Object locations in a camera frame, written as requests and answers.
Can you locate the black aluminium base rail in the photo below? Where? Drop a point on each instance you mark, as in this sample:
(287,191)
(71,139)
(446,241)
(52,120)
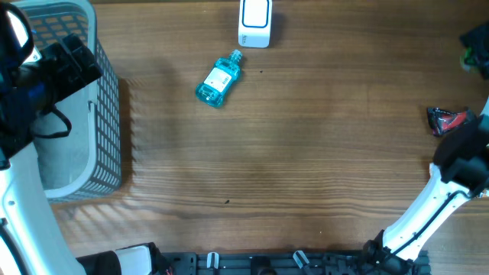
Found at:
(299,262)

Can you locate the white barcode scanner box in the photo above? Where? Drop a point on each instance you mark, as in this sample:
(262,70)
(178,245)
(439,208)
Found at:
(254,23)

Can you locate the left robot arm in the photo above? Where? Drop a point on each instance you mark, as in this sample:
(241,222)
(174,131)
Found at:
(31,240)

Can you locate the green lid spice jar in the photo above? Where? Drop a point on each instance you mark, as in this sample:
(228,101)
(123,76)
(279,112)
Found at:
(467,61)

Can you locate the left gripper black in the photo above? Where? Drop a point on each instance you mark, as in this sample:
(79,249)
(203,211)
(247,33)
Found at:
(57,55)

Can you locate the red black small packet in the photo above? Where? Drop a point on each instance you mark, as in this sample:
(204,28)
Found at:
(442,121)

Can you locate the blue mouthwash bottle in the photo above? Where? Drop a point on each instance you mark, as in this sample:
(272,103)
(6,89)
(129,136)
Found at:
(225,71)

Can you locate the grey plastic mesh basket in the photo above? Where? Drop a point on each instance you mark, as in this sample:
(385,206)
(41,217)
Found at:
(87,163)

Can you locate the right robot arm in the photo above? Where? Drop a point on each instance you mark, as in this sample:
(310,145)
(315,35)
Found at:
(458,173)

